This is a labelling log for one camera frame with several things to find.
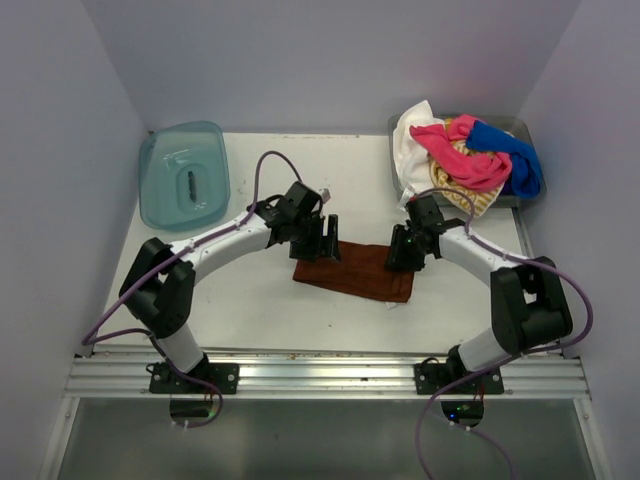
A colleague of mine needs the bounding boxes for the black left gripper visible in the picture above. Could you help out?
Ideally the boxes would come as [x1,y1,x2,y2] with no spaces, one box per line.
[290,212,340,262]

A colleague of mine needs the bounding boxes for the brown microfiber towel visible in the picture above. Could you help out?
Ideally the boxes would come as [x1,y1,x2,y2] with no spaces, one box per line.
[293,241,414,303]

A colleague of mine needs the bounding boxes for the teal translucent plastic bin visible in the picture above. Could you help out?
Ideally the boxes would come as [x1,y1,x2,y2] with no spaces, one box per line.
[138,121,231,232]

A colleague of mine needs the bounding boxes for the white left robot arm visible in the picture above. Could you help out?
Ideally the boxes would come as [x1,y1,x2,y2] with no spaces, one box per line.
[119,181,340,393]

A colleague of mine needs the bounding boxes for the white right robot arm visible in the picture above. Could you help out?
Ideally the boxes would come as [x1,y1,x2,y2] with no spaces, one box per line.
[385,195,573,393]

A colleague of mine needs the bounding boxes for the yellow striped towel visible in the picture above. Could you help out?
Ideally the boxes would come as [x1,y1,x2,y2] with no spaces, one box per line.
[430,117,504,219]

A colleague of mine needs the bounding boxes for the white towel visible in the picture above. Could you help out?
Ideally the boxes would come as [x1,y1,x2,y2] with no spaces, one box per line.
[391,100,445,206]

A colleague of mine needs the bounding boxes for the pink towel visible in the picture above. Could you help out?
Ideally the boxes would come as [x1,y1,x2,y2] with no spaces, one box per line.
[409,114,514,192]

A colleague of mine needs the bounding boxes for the blue towel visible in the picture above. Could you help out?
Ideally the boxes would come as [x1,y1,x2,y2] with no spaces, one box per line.
[466,120,543,199]

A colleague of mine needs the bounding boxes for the metal tray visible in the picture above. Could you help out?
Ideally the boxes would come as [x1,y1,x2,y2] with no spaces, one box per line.
[387,113,548,209]

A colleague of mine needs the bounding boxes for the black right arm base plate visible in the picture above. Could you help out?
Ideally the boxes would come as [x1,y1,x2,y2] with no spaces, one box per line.
[413,362,505,395]

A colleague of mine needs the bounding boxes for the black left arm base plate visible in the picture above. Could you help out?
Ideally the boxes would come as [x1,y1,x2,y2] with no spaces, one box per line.
[145,362,240,395]

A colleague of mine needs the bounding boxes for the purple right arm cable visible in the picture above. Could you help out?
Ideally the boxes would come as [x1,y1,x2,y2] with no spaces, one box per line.
[412,186,595,480]

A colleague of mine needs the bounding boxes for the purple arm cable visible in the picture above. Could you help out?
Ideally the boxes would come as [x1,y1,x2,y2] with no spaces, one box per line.
[81,150,304,430]
[412,186,595,480]

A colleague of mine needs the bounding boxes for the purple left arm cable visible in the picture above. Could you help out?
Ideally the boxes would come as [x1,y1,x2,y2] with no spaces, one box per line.
[81,150,304,430]

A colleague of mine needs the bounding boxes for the aluminium mounting rail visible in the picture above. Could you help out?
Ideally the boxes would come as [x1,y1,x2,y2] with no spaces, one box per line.
[63,348,590,400]

